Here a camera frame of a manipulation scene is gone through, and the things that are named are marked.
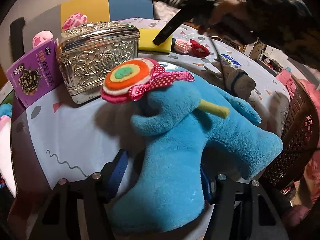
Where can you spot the yellow sponge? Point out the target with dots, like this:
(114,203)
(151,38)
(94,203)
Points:
(146,41)

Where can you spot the black rolled mat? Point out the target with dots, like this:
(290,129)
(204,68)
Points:
(16,38)

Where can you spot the patterned plastic tablecloth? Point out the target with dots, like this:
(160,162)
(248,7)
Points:
(55,138)

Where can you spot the grey yellow blue chair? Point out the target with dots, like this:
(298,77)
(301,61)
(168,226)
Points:
(96,10)

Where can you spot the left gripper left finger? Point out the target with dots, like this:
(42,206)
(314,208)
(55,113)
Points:
(113,172)

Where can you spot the blue Tempo tissue pack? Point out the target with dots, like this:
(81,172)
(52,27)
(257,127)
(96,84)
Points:
(230,60)

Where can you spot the ornate silver tissue box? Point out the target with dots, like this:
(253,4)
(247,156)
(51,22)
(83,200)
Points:
(88,52)

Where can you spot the red christmas sock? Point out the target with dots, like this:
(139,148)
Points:
(198,50)

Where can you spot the black haired doll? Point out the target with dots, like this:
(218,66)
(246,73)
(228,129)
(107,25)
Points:
(287,25)

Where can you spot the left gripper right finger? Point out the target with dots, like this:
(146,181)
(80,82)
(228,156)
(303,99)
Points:
(208,187)

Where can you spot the wicker rattan chair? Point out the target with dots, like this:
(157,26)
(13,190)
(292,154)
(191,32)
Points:
(300,139)

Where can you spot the large blue plush monster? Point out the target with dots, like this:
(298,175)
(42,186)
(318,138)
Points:
(179,115)

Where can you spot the pink towel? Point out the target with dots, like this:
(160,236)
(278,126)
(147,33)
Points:
(182,46)

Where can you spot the small blue bear pink dress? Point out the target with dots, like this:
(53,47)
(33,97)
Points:
(6,114)

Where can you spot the purple snack box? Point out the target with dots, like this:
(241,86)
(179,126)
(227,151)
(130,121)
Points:
(35,73)

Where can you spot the pink spotted plush toy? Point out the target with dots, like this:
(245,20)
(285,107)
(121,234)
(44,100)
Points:
(74,20)

